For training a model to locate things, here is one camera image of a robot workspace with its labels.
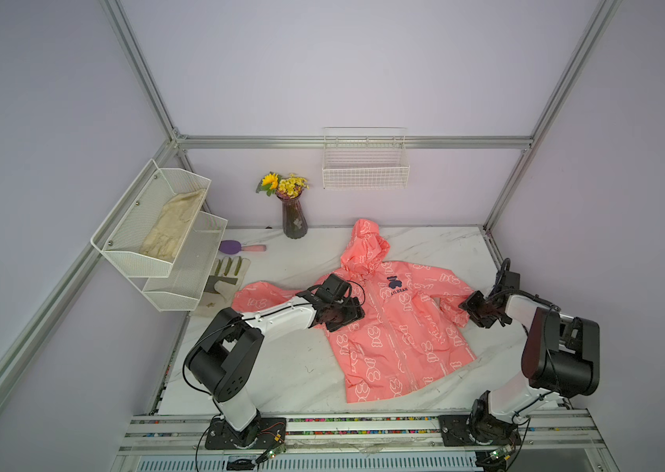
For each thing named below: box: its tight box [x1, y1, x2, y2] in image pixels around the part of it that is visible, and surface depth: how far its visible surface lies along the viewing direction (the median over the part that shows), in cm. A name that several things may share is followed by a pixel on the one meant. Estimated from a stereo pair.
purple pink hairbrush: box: [218, 239, 267, 255], surface depth 116 cm
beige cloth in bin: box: [138, 188, 206, 261], surface depth 81 cm
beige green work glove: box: [198, 255, 252, 317], surface depth 106 cm
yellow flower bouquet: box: [255, 171, 310, 200], surface depth 103 cm
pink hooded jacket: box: [231, 220, 478, 403], surface depth 91 cm
